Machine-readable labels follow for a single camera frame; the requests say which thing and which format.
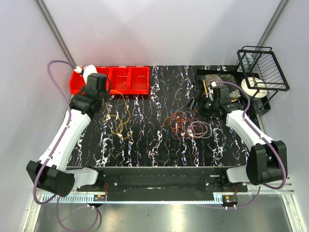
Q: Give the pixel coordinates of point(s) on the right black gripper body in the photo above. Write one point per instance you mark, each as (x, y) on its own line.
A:
(207, 105)

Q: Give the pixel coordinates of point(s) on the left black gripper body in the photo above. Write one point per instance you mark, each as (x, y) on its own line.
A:
(105, 96)

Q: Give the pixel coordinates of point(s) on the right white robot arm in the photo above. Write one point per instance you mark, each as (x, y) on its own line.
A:
(267, 161)

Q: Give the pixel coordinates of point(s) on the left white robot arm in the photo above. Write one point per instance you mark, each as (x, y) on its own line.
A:
(50, 172)

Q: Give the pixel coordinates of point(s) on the floral square plate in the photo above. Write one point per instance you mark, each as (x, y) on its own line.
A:
(234, 92)

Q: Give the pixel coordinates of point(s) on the red storage bin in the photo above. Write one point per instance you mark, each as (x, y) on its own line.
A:
(79, 78)
(120, 80)
(139, 80)
(101, 71)

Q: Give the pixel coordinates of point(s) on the white green bowl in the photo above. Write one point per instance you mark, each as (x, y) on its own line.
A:
(257, 91)

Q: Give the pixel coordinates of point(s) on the glass cup in rack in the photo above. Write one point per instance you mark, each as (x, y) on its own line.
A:
(247, 61)

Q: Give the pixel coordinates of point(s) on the black wire dish rack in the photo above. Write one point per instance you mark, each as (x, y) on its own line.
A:
(266, 65)

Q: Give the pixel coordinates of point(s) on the aluminium frame rail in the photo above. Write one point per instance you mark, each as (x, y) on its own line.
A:
(60, 185)

